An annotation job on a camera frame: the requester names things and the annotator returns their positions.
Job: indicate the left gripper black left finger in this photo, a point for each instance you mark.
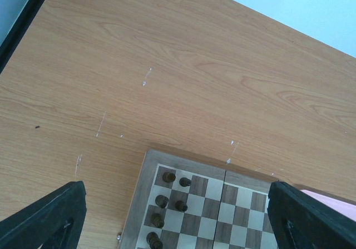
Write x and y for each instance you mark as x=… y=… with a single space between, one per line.
x=54 y=221

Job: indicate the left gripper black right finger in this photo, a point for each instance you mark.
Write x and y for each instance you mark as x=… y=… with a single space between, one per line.
x=300 y=221

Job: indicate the dark king piece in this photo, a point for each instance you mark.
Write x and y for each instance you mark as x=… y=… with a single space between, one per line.
x=154 y=241

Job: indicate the dark bishop piece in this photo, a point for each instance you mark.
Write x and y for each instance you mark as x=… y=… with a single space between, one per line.
x=157 y=220

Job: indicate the dark knight piece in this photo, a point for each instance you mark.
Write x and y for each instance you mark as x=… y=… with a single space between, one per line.
x=161 y=201

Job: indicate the dark rook piece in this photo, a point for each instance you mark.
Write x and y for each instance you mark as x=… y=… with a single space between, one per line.
x=168 y=177

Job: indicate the dark pawn piece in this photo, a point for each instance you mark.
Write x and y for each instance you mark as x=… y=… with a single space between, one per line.
x=185 y=182
x=181 y=206

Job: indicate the wooden chess board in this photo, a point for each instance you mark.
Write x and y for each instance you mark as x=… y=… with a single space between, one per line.
x=225 y=209

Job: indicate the pink plastic tray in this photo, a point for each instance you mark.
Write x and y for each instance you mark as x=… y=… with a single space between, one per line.
x=344 y=207

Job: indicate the black aluminium frame rail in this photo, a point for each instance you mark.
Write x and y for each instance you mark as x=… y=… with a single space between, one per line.
x=16 y=17

